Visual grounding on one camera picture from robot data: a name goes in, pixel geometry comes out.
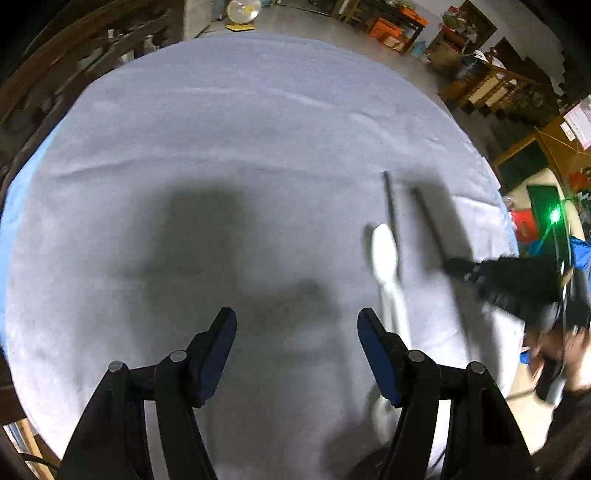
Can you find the grey cloth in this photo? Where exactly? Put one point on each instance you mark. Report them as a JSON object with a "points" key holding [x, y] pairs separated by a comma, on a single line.
{"points": [[231, 138]]}

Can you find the wooden framed board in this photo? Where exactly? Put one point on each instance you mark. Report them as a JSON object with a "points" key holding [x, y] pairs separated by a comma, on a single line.
{"points": [[521, 159]]}

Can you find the round blue table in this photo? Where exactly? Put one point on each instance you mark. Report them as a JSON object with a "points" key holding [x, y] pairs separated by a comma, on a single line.
{"points": [[11, 230]]}

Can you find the dark wooden table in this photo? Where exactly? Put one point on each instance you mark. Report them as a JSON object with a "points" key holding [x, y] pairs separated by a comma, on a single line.
{"points": [[397, 16]]}

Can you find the red toy ride-on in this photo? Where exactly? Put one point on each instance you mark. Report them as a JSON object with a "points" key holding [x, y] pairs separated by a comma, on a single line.
{"points": [[524, 224]]}

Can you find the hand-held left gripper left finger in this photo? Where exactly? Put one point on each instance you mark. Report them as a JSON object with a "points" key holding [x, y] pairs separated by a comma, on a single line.
{"points": [[219, 350]]}

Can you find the dark metal chopstick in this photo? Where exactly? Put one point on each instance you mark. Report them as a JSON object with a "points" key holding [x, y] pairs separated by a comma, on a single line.
{"points": [[391, 207], [429, 217]]}

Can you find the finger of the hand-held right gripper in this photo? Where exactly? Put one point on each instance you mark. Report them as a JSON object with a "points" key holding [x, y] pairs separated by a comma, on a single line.
{"points": [[461, 270]]}

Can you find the wooden stair railing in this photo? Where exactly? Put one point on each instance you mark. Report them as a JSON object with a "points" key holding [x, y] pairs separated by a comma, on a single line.
{"points": [[498, 83]]}

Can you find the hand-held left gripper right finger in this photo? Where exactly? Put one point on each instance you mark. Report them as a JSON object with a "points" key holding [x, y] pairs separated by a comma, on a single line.
{"points": [[376, 355]]}

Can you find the white plastic spoon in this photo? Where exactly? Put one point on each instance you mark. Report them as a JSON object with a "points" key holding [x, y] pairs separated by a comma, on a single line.
{"points": [[383, 254]]}

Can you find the wall calendar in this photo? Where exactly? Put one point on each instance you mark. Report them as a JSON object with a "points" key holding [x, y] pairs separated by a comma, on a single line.
{"points": [[579, 122]]}

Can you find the person's right hand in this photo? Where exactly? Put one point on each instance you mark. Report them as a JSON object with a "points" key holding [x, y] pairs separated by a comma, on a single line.
{"points": [[575, 364]]}

